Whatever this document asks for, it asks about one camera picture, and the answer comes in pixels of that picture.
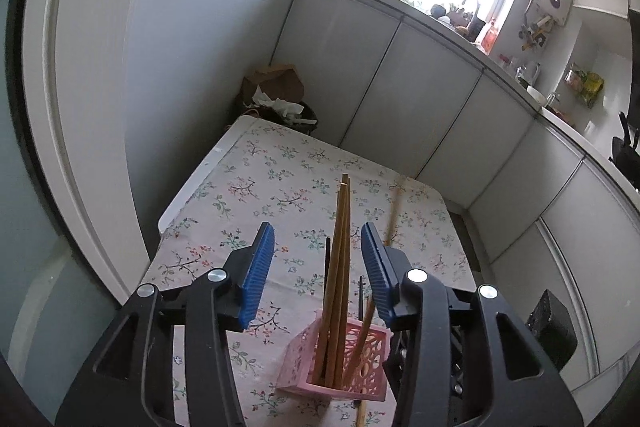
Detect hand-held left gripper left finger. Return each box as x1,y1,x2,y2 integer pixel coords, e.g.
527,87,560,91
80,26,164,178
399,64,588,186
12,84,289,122
55,222,276,427

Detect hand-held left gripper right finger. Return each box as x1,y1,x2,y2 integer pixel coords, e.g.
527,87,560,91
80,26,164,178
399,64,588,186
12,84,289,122
361,222,586,427

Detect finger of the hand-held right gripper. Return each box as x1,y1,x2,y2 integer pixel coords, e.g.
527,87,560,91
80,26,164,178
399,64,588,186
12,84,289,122
450,327,473,413
386,336,408,414

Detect single bamboo chopstick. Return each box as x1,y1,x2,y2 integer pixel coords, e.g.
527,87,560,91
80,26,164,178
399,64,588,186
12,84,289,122
347,179,407,427

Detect bundle of bamboo chopsticks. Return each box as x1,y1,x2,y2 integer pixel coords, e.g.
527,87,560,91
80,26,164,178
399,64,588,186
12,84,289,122
312,173,353,388

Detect pink perforated utensil holder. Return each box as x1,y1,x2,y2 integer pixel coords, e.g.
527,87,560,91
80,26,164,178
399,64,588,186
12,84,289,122
276,319,391,403

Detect floral tablecloth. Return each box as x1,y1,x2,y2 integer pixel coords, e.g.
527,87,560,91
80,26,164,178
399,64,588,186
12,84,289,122
142,124,476,427

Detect black trash bin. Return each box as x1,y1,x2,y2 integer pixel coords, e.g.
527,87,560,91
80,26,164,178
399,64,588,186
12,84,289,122
237,99,319,138

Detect white kitchen cabinets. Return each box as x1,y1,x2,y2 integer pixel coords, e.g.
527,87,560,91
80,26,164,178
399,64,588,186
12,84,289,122
270,0,640,408

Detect black wok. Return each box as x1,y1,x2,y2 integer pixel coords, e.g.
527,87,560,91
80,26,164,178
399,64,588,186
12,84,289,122
607,111,640,188

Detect brown cardboard box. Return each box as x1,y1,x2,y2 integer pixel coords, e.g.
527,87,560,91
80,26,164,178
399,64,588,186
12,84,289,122
242,63,306,108

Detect yellow green packet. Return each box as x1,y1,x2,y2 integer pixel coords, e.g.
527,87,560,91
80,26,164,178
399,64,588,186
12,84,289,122
565,63,605,108

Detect frosted glass door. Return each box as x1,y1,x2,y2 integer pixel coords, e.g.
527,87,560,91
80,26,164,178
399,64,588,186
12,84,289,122
0,0,161,427

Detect red bottle on counter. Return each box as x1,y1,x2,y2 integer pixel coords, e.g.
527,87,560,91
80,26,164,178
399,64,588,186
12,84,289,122
477,19,501,52

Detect hanging kitchen tools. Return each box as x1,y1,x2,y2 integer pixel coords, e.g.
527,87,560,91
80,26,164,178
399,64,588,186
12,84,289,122
517,14,556,52

